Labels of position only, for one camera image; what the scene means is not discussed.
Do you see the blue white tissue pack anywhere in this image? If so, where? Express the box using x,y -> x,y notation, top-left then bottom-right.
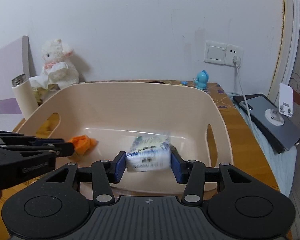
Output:
126,143 -> 171,172

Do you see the orange crumpled object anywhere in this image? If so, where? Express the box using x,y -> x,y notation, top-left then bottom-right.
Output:
68,135 -> 98,156

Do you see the beige plastic storage basket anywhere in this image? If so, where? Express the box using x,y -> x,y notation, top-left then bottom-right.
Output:
19,82 -> 233,167

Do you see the green plastic bag packet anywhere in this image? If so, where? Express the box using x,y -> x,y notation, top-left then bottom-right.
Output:
132,134 -> 170,148

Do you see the cream thermos bottle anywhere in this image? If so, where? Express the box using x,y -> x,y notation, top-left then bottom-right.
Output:
12,74 -> 38,120

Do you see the gold tissue box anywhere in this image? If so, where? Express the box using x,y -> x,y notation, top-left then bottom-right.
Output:
29,75 -> 59,106

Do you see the lilac headboard panel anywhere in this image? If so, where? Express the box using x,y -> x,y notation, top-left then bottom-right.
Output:
0,36 -> 30,131

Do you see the blue toy figurine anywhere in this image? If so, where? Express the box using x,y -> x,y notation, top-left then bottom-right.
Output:
194,70 -> 209,90

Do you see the grey laptop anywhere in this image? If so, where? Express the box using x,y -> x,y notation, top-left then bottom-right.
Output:
233,94 -> 300,153

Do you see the white plush lamb toy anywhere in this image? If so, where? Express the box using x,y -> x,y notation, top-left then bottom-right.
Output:
42,39 -> 79,89

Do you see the white phone stand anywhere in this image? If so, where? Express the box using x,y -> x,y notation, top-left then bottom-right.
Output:
264,83 -> 293,127

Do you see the white plug and cable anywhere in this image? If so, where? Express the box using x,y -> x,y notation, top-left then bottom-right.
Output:
232,56 -> 254,132

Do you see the white wall switch socket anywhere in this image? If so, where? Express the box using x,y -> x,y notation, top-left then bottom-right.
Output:
204,41 -> 244,67

